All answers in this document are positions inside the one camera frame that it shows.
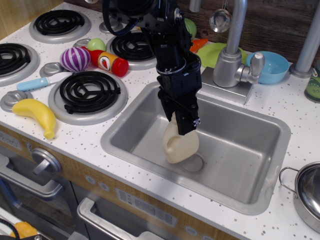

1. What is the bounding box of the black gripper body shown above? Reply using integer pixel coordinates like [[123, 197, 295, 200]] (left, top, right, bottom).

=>
[[156, 55, 202, 116]]

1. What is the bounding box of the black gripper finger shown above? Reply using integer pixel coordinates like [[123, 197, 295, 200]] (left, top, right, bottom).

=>
[[175, 110, 201, 136], [160, 98, 176, 122]]

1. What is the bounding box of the cream detergent bottle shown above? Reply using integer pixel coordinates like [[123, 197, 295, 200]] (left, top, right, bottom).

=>
[[162, 112, 200, 164]]

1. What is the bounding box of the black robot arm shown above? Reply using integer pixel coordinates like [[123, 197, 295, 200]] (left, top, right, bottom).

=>
[[102, 0, 202, 136]]

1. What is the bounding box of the grey sink basin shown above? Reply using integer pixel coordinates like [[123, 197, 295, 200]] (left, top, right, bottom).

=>
[[100, 82, 291, 215]]

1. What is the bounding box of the green toy plate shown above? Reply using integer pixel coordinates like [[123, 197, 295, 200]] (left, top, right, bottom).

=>
[[194, 42, 249, 69]]

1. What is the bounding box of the orange toy carrot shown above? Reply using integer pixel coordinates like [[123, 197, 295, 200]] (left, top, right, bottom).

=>
[[190, 38, 209, 53]]

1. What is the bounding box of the silver faucet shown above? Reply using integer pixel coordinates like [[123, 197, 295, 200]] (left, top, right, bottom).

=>
[[201, 0, 265, 105]]

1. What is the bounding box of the green toy cabbage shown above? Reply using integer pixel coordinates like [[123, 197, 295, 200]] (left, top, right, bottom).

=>
[[184, 18, 197, 40]]

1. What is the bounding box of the back right stove burner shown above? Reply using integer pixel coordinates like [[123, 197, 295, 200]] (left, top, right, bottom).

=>
[[106, 30, 157, 71]]

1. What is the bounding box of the stove burner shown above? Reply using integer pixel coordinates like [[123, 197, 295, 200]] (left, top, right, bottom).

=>
[[0, 43, 40, 87], [29, 9, 91, 44], [48, 71, 128, 126], [106, 30, 157, 71]]

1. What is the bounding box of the red toy ketchup bottle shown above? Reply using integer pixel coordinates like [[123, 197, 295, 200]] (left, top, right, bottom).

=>
[[81, 46, 129, 77]]

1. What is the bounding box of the hanging steel ladle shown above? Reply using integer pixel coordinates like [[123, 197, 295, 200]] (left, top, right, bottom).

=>
[[209, 0, 232, 33]]

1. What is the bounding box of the grey stove knob back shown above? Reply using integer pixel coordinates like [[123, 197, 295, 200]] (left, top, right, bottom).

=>
[[99, 17, 123, 34]]

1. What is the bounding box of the grey stove knob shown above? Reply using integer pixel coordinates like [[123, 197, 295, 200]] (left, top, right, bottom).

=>
[[0, 90, 33, 113], [73, 38, 91, 49], [39, 62, 65, 78], [99, 17, 123, 34]]

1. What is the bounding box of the front right stove burner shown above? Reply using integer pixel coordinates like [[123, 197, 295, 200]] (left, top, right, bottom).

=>
[[48, 71, 128, 126]]

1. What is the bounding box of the light green toy ball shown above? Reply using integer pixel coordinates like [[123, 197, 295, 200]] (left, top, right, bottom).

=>
[[87, 38, 106, 51]]

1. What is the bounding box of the blue toy bowl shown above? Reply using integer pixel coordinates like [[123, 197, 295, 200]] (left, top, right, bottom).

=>
[[258, 51, 290, 85]]

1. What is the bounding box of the grey stove knob centre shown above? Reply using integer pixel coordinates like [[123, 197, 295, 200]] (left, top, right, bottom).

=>
[[73, 38, 91, 49]]

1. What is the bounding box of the purple striped toy egg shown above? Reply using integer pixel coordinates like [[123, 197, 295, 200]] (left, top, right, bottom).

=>
[[60, 47, 91, 73]]

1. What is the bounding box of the grey stove knob middle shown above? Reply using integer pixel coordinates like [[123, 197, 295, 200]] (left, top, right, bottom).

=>
[[39, 62, 65, 78]]

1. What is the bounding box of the green toy can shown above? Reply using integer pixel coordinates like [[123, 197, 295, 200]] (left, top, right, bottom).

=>
[[304, 60, 320, 103]]

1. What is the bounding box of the grey vertical pole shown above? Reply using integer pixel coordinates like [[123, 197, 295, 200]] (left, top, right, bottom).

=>
[[289, 2, 320, 79]]

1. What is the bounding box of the grey oven dial knob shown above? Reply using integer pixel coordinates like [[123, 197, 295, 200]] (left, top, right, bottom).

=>
[[31, 147, 62, 176]]

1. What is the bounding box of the back left stove burner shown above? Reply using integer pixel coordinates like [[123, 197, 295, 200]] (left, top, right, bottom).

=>
[[29, 9, 91, 44]]

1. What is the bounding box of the yellow toy banana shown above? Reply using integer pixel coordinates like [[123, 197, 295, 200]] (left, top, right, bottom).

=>
[[12, 98, 56, 140]]

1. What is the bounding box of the steel pot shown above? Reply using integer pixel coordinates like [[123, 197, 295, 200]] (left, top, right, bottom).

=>
[[278, 161, 320, 233]]

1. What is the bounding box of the front left stove burner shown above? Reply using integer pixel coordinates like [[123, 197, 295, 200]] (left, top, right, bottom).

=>
[[0, 43, 40, 87]]

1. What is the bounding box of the grey stove knob front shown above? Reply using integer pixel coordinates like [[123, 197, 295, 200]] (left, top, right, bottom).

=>
[[0, 90, 33, 113]]

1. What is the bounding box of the grey dishwasher door handle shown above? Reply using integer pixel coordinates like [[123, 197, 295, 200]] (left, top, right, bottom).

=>
[[76, 197, 141, 240]]

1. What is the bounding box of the blue handled toy knife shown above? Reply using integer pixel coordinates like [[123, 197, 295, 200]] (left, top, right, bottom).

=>
[[16, 72, 73, 92]]

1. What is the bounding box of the grey oven door handle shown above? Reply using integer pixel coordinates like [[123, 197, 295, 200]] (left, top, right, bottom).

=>
[[0, 154, 63, 201]]

